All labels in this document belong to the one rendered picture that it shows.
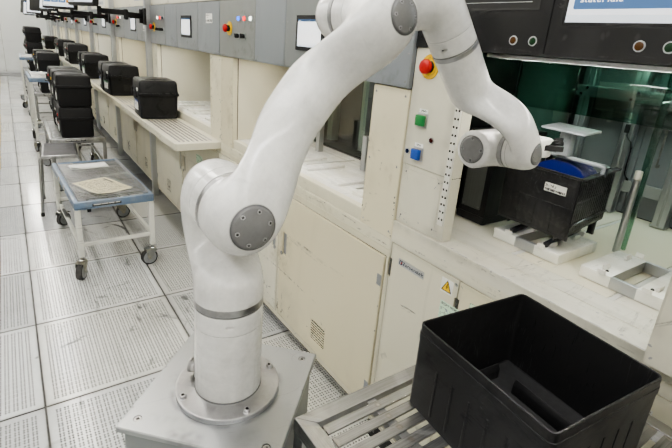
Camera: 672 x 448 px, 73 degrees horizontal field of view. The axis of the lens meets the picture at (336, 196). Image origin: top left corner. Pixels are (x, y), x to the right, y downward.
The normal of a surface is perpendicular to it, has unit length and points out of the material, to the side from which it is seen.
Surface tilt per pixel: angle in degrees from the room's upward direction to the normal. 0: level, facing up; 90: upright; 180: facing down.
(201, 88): 90
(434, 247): 90
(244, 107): 90
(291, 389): 0
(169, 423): 0
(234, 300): 86
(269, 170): 63
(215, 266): 29
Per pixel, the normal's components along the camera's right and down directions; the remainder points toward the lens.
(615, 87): -0.82, 0.11
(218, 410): 0.08, -0.95
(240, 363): 0.52, 0.31
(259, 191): 0.58, -0.18
